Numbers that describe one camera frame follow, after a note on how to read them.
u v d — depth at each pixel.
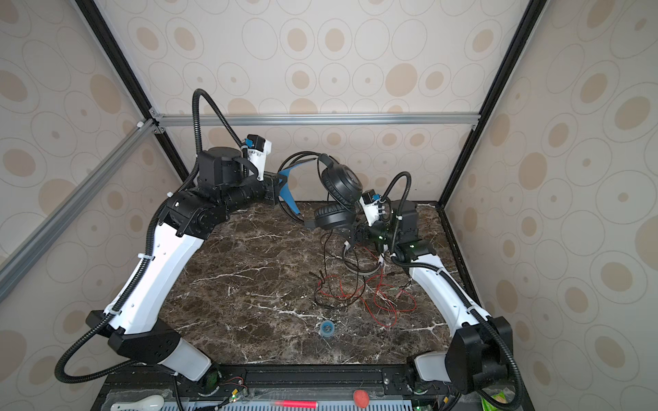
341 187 0.52
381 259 0.95
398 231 0.59
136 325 0.39
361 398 0.68
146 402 0.70
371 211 0.65
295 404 0.71
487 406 0.69
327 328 0.83
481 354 0.40
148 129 0.87
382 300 0.90
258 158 0.54
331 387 0.73
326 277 0.94
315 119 0.92
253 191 0.52
